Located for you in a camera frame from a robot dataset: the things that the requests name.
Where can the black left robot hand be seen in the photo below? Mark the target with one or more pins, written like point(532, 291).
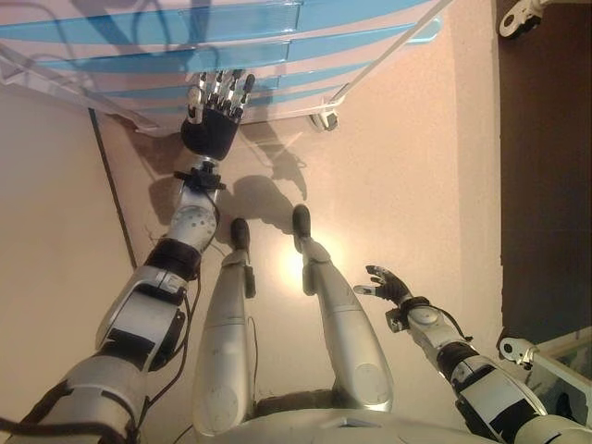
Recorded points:
point(210, 134)

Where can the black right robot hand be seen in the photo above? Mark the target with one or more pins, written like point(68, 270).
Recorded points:
point(393, 289)

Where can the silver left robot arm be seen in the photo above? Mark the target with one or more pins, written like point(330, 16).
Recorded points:
point(129, 314)

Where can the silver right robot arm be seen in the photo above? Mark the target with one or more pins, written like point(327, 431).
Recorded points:
point(481, 384)

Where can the white medical cart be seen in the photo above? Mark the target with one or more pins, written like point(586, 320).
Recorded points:
point(277, 114)

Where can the grey cart caster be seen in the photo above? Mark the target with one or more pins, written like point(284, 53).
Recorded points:
point(326, 121)

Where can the white bed caster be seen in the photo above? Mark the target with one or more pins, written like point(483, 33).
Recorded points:
point(513, 20)
point(511, 349)

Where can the white bin blue lid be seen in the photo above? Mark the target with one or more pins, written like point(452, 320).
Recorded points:
point(427, 34)

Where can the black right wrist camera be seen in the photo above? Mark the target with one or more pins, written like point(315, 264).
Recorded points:
point(397, 321)

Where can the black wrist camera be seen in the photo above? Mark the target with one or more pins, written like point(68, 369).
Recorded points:
point(397, 321)
point(203, 178)

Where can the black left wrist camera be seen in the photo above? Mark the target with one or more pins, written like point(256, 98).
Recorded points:
point(203, 178)

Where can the white bed frame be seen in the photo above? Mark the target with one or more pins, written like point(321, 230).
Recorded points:
point(550, 367)

